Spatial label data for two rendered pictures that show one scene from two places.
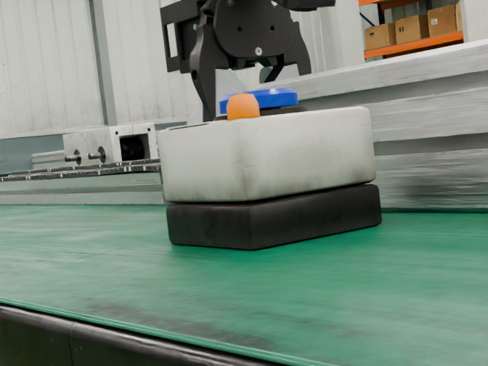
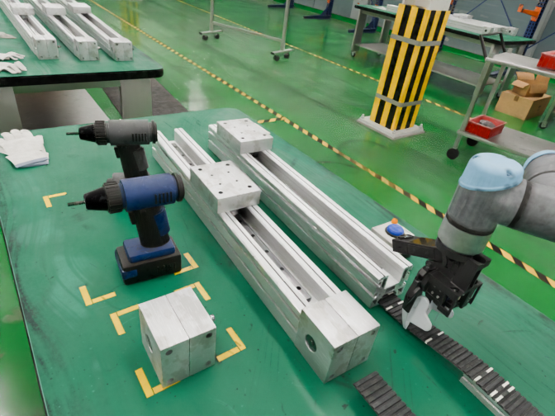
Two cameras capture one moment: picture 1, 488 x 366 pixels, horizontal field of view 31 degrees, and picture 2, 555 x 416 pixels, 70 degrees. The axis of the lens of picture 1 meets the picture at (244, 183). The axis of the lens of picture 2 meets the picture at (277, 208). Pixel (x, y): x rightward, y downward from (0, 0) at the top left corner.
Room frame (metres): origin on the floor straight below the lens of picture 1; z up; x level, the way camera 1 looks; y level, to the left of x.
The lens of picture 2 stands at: (1.23, -0.35, 1.38)
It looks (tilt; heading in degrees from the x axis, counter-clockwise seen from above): 33 degrees down; 177
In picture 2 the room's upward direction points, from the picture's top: 8 degrees clockwise
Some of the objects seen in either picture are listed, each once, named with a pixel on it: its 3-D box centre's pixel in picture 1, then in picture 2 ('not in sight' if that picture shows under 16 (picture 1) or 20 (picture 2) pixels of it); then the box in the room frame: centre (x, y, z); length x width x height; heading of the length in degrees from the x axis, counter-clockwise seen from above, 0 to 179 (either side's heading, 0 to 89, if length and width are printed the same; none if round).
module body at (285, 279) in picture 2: not in sight; (222, 206); (0.39, -0.43, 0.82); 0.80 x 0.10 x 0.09; 33
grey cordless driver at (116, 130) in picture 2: not in sight; (116, 163); (0.35, -0.70, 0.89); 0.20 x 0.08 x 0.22; 110
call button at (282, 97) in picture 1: (259, 110); (395, 230); (0.45, -0.01, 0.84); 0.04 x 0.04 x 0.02
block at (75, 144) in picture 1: (91, 155); not in sight; (1.72, 0.28, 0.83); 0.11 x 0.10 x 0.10; 125
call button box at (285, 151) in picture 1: (279, 171); (388, 242); (0.46, -0.02, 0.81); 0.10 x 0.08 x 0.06; 123
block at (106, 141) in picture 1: (116, 153); not in sight; (1.61, 0.22, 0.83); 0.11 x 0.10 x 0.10; 125
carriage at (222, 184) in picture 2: not in sight; (224, 190); (0.39, -0.43, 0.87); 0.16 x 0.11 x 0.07; 33
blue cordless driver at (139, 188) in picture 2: not in sight; (131, 229); (0.61, -0.59, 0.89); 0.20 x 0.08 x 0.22; 120
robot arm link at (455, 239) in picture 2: not in sight; (464, 233); (0.70, 0.00, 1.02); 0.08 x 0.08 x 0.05
